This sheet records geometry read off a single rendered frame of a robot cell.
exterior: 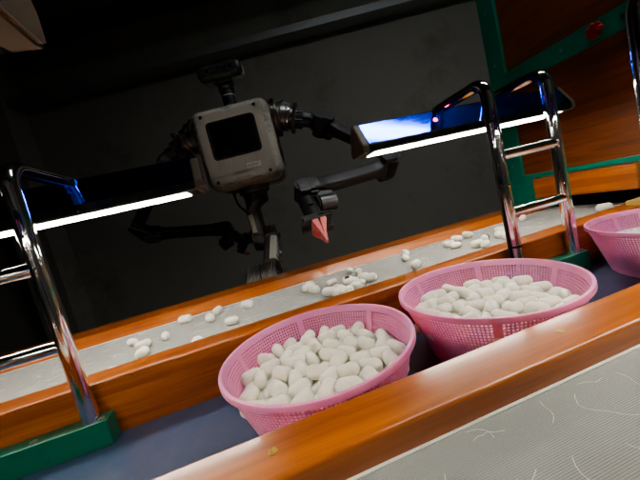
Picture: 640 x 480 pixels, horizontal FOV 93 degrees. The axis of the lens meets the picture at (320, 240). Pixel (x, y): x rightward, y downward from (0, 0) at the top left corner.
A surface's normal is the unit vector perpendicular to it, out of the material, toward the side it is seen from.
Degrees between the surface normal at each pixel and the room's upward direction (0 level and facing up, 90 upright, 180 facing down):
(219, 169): 90
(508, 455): 0
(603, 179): 90
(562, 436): 0
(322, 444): 0
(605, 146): 90
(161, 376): 90
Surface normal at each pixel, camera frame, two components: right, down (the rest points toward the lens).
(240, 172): 0.00, 0.11
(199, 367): 0.23, 0.04
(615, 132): -0.94, 0.25
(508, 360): -0.24, -0.97
